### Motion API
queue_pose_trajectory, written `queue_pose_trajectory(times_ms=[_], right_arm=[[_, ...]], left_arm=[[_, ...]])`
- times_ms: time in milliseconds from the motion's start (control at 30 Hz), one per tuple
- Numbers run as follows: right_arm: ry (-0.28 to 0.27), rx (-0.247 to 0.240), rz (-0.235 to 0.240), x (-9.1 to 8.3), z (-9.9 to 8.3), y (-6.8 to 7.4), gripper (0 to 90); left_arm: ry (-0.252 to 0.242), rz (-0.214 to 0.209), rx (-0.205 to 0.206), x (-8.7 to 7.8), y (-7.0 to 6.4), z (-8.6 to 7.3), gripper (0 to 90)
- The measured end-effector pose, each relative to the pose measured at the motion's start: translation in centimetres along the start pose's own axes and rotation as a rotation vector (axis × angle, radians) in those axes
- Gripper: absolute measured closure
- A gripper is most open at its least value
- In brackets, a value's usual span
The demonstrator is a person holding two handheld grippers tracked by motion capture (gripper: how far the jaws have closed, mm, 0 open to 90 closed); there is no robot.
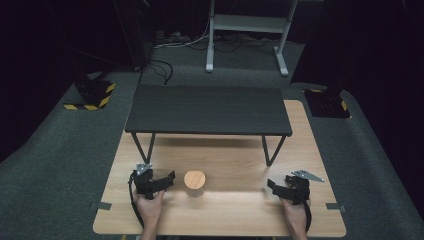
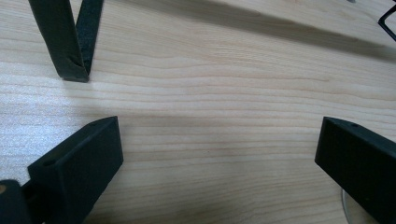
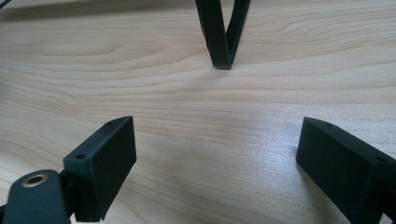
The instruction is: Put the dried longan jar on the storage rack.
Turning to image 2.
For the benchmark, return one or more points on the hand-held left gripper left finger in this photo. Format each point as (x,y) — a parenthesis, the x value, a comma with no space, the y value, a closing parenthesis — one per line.
(81,168)

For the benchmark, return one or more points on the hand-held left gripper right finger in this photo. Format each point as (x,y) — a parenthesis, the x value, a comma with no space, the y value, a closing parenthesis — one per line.
(358,161)

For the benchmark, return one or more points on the grey round rim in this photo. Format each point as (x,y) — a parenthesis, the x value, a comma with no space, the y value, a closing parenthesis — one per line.
(345,208)

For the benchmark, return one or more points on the black angled stand leg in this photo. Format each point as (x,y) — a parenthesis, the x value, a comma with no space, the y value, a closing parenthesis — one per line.
(63,40)

